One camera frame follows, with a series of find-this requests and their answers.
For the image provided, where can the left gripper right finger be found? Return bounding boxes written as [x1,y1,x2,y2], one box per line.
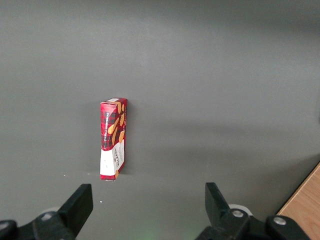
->
[197,182,308,240]

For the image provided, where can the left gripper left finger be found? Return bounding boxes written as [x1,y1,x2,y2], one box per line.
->
[19,183,94,240]

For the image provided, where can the red tartan shortbread box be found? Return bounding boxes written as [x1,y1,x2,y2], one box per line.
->
[99,97,129,181]

